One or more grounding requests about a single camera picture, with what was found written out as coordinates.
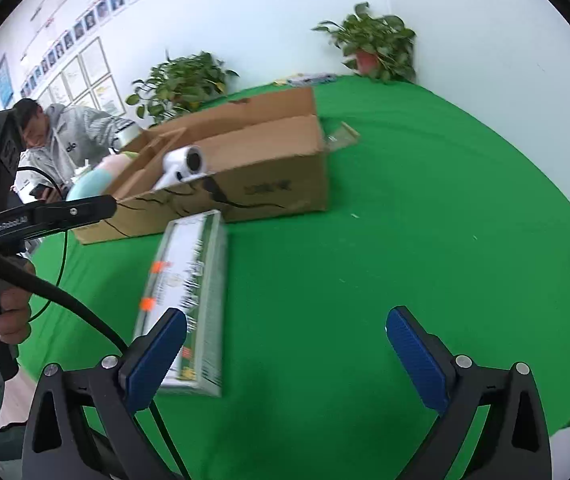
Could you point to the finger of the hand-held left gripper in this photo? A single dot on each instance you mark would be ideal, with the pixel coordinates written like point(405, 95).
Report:
point(80, 212)

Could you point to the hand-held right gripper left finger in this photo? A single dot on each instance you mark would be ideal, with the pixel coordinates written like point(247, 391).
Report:
point(157, 360)

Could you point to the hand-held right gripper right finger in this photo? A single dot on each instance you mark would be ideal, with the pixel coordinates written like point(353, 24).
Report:
point(417, 365)

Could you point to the long green white box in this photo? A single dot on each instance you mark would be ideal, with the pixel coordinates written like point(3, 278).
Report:
point(190, 270)

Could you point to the brown cardboard box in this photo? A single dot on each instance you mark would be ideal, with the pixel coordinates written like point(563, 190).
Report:
point(275, 170)

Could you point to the person's left hand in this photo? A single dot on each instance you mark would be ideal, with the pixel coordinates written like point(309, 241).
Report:
point(15, 305)

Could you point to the pastel plush pillow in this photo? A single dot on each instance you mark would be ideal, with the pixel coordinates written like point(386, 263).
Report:
point(95, 180)

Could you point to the white hair dryer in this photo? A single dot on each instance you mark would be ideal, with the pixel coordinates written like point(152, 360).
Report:
point(180, 160)

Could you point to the group of framed certificates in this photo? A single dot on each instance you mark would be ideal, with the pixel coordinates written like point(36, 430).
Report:
point(90, 75)

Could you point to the green tablecloth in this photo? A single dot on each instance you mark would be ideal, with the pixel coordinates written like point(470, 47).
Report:
point(415, 210)

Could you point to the large leafy potted plant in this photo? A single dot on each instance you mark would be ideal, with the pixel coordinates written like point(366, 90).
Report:
point(185, 85)

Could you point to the yellow packet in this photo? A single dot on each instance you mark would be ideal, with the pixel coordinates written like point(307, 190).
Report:
point(281, 82)

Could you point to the clear plastic packet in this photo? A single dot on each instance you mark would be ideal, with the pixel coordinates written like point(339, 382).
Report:
point(342, 136)

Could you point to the pastel toy packet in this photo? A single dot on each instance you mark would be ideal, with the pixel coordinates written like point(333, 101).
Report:
point(312, 79)

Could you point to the potted plant terracotta pot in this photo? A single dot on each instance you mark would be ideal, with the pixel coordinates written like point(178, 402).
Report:
point(375, 40)

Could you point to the large blue wall poster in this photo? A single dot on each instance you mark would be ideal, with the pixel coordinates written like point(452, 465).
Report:
point(4, 80)

